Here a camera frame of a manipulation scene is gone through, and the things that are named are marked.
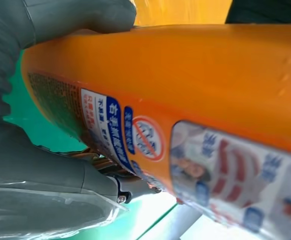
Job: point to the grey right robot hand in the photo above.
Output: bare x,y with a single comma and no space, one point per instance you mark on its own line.
47,169

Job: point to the clear plastic film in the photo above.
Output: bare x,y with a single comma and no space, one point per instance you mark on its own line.
47,215

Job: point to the yellow plastic object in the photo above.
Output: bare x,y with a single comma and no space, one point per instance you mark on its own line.
182,11

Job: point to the dark grey blurred object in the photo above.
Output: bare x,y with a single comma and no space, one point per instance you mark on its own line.
268,10

